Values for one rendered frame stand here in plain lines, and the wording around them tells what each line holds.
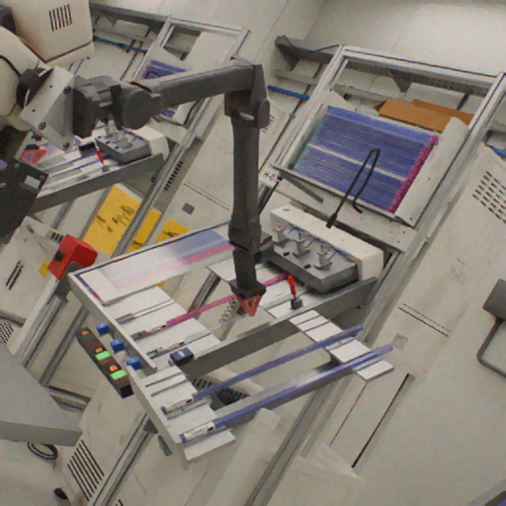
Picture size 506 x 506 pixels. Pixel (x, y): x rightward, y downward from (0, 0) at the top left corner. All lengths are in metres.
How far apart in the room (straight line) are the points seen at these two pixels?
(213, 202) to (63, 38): 2.12
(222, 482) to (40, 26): 1.00
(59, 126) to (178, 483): 1.20
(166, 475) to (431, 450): 1.71
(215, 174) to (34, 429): 2.11
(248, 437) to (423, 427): 2.12
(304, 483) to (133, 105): 1.39
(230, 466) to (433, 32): 3.63
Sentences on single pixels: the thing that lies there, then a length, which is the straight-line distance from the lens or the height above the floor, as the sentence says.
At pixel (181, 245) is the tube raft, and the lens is 2.45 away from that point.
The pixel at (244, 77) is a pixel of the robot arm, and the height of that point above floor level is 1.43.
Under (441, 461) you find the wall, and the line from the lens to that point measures 3.58.
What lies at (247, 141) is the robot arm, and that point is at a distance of 1.71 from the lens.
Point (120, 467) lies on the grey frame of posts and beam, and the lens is 1.88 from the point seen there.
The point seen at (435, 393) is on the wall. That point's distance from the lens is 3.66.
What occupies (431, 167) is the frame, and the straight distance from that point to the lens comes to 2.11.
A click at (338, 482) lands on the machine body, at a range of 2.45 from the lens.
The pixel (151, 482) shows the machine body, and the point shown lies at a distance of 2.27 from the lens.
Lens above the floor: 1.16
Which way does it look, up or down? 2 degrees down
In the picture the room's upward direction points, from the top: 30 degrees clockwise
